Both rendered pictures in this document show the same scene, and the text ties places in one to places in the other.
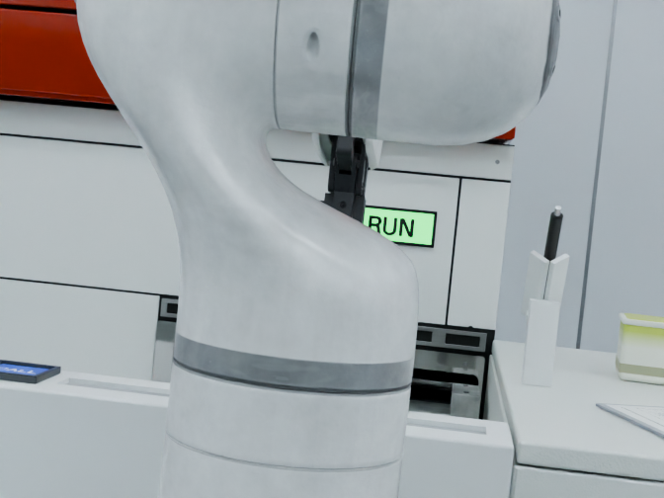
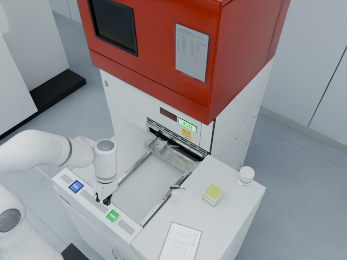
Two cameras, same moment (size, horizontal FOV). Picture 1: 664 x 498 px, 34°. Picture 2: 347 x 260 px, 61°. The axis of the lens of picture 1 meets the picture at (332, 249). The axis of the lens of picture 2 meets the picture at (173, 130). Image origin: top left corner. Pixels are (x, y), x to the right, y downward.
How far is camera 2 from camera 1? 1.35 m
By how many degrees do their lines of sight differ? 52
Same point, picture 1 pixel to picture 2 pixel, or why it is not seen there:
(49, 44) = (113, 67)
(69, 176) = (126, 88)
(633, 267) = not seen: outside the picture
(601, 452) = (140, 252)
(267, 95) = not seen: outside the picture
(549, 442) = (135, 245)
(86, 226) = (131, 99)
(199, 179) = not seen: outside the picture
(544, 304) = (173, 194)
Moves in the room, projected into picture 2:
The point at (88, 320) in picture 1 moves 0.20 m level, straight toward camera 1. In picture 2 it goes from (135, 115) to (121, 137)
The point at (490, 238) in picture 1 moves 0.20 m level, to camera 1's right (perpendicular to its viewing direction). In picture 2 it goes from (207, 136) to (244, 152)
